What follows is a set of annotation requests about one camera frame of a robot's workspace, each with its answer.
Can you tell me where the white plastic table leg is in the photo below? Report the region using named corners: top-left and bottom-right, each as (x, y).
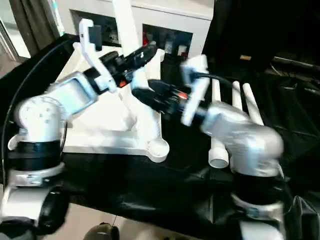
top-left (230, 80), bottom-right (246, 114)
top-left (112, 0), bottom-right (164, 147)
top-left (208, 77), bottom-right (230, 169)
top-left (242, 82), bottom-right (266, 127)

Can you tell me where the black mat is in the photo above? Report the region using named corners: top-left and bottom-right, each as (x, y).
top-left (0, 32), bottom-right (320, 240)

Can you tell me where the white cabinet with glass doors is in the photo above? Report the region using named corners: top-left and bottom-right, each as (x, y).
top-left (52, 0), bottom-right (216, 59)

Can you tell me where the grey curtain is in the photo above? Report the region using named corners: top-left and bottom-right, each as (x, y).
top-left (7, 0), bottom-right (61, 57)

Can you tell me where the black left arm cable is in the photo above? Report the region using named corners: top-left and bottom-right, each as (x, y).
top-left (0, 36), bottom-right (83, 173)

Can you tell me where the white plastic table top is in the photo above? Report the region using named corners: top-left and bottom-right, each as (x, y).
top-left (52, 42), bottom-right (171, 164)

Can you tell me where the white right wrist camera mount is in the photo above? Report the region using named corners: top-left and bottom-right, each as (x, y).
top-left (178, 54), bottom-right (210, 126)

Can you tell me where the black metal bar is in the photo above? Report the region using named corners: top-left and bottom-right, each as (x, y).
top-left (271, 55), bottom-right (320, 72)

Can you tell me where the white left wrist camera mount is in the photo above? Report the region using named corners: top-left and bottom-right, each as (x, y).
top-left (77, 18), bottom-right (116, 94)

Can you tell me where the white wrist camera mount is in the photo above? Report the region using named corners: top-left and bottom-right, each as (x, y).
top-left (178, 54), bottom-right (210, 126)
top-left (77, 18), bottom-right (116, 94)

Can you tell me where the grey left robot foot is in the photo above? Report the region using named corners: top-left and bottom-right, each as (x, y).
top-left (82, 222), bottom-right (121, 240)

